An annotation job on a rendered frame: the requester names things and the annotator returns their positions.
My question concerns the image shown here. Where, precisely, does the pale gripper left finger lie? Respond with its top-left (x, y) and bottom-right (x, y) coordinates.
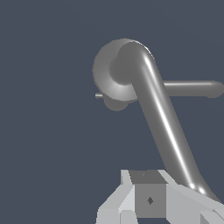
top-left (95, 169), bottom-right (151, 224)

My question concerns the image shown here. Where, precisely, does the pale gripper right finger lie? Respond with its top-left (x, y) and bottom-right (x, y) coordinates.
top-left (150, 169), bottom-right (224, 224)

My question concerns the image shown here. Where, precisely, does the long grey faucet handle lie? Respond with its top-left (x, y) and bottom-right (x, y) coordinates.
top-left (163, 80), bottom-right (224, 99)

